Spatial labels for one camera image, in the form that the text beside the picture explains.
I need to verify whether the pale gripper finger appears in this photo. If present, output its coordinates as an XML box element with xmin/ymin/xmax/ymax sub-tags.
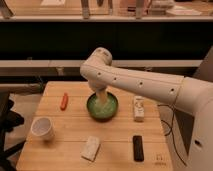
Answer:
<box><xmin>96</xmin><ymin>91</ymin><xmax>104</xmax><ymax>103</ymax></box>
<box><xmin>102</xmin><ymin>90</ymin><xmax>108</xmax><ymax>105</ymax></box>

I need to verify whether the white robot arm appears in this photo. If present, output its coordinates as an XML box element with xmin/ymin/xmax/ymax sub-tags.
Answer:
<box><xmin>80</xmin><ymin>47</ymin><xmax>213</xmax><ymax>171</ymax></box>

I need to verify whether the green bowl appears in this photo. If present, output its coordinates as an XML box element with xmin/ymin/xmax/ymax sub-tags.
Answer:
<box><xmin>86</xmin><ymin>92</ymin><xmax>118</xmax><ymax>121</ymax></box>

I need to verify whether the white bottle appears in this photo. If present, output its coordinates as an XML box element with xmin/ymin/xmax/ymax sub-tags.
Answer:
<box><xmin>133</xmin><ymin>96</ymin><xmax>144</xmax><ymax>122</ymax></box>

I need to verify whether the black remote control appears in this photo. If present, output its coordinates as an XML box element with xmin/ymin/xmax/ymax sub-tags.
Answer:
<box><xmin>132</xmin><ymin>135</ymin><xmax>144</xmax><ymax>162</ymax></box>

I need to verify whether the white paper cup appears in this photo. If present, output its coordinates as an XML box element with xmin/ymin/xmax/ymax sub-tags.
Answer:
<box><xmin>31</xmin><ymin>117</ymin><xmax>54</xmax><ymax>141</ymax></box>

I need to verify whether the black office chair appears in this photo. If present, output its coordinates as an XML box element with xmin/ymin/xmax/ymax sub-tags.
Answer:
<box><xmin>0</xmin><ymin>92</ymin><xmax>25</xmax><ymax>171</ymax></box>

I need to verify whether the black cable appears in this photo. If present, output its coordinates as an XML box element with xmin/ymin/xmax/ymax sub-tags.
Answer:
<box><xmin>157</xmin><ymin>103</ymin><xmax>188</xmax><ymax>168</ymax></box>

